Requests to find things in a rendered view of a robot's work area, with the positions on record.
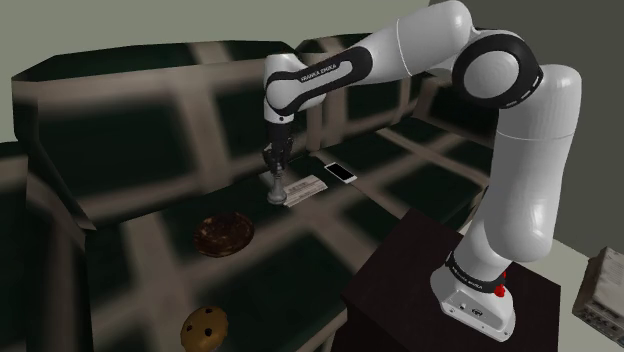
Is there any white printed booklet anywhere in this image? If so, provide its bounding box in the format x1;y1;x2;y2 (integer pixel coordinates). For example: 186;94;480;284
259;169;329;208

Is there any white-edged smartphone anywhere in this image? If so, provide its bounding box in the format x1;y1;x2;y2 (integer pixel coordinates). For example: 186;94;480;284
323;161;359;185

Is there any dark brown round plate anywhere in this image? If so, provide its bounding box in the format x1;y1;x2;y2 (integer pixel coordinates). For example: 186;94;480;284
192;211;256;259

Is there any dark checkered sofa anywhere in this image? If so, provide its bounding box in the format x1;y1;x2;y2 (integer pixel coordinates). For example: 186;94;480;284
0;32;495;352

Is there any dark robot stand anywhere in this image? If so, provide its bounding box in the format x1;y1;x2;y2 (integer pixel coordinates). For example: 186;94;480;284
329;207;563;352

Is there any chocolate chip cookie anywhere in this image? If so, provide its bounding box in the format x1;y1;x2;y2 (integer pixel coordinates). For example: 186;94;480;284
179;305;230;352

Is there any pale grey box furniture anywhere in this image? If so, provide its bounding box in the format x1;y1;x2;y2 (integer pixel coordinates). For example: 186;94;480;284
572;246;624;348

